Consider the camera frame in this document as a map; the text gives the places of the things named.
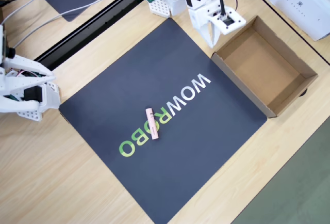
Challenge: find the pink stick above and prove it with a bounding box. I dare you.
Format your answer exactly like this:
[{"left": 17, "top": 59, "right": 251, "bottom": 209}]
[{"left": 145, "top": 108, "right": 161, "bottom": 141}]

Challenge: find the dark mat with WOWROBO print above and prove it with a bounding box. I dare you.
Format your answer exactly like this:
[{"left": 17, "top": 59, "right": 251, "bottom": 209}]
[{"left": 58, "top": 17, "right": 268, "bottom": 224}]

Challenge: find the open cardboard box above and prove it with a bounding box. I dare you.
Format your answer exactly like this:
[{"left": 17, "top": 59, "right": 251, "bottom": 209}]
[{"left": 210, "top": 15, "right": 319, "bottom": 119}]

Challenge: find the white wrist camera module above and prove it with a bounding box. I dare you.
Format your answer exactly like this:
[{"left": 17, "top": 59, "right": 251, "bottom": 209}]
[{"left": 209, "top": 6, "right": 247, "bottom": 35}]

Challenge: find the white perforated base plate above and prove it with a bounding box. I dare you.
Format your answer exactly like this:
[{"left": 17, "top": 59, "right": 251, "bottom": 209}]
[{"left": 148, "top": 0, "right": 173, "bottom": 18}]

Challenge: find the black rail strip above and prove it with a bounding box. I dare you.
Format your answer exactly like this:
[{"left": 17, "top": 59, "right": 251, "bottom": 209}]
[{"left": 34, "top": 0, "right": 146, "bottom": 71}]

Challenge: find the long grey cable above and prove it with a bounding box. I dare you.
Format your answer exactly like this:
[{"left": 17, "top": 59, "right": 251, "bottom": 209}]
[{"left": 12, "top": 0, "right": 144, "bottom": 49}]

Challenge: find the short grey cable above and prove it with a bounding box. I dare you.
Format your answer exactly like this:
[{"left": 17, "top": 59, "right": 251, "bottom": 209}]
[{"left": 0, "top": 0, "right": 47, "bottom": 26}]

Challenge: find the camera board with black lens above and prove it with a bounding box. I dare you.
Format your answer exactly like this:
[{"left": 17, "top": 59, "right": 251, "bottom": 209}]
[{"left": 0, "top": 24, "right": 16, "bottom": 61}]

